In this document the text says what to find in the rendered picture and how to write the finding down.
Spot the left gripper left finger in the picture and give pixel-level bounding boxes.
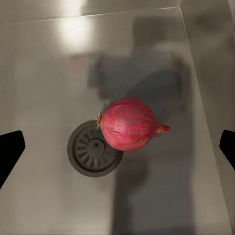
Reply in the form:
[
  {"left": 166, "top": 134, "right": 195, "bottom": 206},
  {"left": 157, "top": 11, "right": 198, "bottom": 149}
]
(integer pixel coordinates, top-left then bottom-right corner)
[{"left": 0, "top": 130, "right": 25, "bottom": 189}]

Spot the vidalia onion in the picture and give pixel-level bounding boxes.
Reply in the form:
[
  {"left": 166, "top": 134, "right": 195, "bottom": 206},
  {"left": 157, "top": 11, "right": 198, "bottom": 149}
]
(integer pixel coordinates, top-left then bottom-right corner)
[{"left": 97, "top": 97, "right": 171, "bottom": 152}]

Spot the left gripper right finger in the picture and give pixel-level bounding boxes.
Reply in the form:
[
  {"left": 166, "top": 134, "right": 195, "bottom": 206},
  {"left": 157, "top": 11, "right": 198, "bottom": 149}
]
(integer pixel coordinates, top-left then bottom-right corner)
[{"left": 219, "top": 130, "right": 235, "bottom": 170}]

